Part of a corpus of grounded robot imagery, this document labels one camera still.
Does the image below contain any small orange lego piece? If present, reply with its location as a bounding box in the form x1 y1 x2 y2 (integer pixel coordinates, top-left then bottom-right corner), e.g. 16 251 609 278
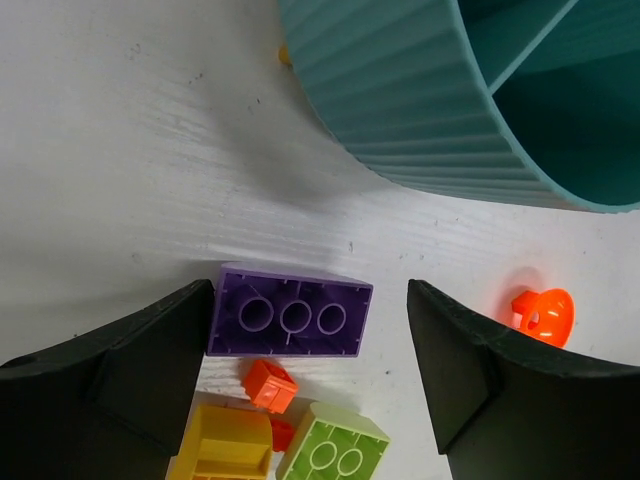
242 359 299 414

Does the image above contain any small yellow lego brick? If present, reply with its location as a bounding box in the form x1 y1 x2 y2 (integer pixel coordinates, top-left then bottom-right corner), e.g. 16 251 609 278
278 45 292 66

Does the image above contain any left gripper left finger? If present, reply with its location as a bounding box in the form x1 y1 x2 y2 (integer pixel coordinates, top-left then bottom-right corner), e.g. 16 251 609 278
1 280 214 479

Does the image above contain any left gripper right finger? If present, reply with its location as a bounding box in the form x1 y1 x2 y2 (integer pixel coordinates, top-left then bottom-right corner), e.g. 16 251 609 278
407 280 639 479

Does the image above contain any long yellow lego brick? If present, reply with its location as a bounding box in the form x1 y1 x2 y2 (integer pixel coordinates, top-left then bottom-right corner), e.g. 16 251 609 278
167 405 273 480

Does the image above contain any green lego brick left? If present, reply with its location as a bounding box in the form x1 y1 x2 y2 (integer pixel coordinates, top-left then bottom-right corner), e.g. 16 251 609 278
275 402 391 480

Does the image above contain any orange round lego piece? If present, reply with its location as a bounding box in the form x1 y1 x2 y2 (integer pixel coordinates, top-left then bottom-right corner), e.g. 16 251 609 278
511 288 575 349

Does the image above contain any teal round divided container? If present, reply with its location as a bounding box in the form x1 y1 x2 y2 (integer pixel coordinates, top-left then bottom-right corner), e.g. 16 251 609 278
279 1 639 213

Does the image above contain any long purple lego brick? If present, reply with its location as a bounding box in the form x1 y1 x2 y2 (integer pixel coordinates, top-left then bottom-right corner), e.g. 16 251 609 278
206 262 374 357

